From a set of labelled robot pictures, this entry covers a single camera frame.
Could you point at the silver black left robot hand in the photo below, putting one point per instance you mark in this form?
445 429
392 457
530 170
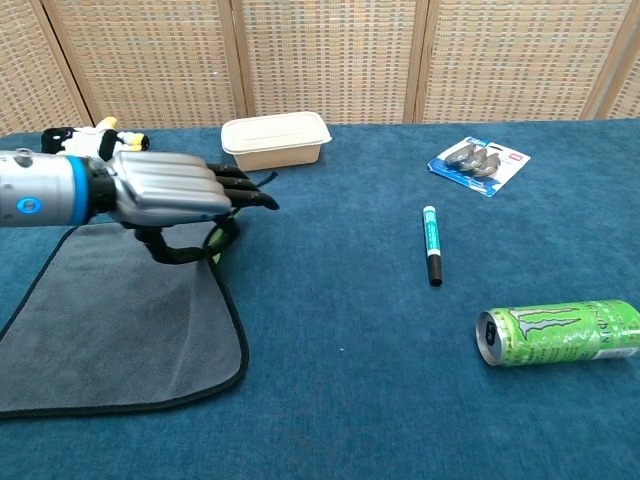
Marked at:
165 185

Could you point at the grey green microfibre cloth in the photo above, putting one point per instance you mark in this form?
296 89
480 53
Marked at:
125 325

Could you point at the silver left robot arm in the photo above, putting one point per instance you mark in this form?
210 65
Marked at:
40 192

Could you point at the black white penguin plush toy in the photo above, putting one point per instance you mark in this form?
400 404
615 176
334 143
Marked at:
80 140

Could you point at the beige lidded food container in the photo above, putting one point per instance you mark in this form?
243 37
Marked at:
275 142

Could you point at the woven wooden folding screen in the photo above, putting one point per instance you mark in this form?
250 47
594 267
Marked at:
330 55

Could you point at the blue table cloth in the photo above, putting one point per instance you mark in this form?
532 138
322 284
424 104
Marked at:
350 375

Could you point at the teal marker pen black cap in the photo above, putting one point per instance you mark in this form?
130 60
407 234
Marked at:
432 240

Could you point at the binder clip blister pack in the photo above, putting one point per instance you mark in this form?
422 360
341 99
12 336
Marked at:
477 165

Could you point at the green energy drink can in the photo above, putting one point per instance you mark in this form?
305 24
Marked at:
555 332

